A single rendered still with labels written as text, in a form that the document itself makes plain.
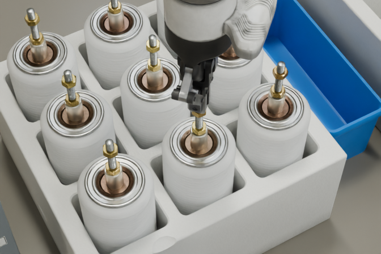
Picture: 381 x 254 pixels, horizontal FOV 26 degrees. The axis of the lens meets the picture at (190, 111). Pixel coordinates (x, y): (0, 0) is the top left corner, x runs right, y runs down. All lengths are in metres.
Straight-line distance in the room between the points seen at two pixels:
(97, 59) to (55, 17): 0.37
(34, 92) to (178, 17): 0.38
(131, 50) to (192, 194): 0.23
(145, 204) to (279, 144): 0.20
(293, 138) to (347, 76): 0.28
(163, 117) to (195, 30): 0.30
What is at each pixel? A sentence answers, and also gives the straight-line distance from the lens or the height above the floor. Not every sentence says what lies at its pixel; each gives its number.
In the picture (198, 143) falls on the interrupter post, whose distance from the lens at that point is 1.04.
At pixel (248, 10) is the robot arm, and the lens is 0.85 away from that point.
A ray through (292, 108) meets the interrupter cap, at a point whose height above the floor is 0.25.
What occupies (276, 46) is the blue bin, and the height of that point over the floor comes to 0.00.
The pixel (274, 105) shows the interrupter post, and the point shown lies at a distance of 1.08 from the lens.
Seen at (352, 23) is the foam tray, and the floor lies 0.15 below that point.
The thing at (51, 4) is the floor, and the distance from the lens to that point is 1.58.
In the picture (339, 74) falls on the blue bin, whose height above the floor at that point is 0.08.
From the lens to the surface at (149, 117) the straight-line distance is 1.11.
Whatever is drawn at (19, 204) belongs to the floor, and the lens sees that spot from 1.33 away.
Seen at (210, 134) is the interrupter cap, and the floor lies 0.25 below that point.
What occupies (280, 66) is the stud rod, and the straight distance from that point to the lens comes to 1.02.
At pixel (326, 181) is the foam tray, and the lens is 1.18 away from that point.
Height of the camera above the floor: 1.13
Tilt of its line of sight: 54 degrees down
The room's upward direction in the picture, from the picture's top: straight up
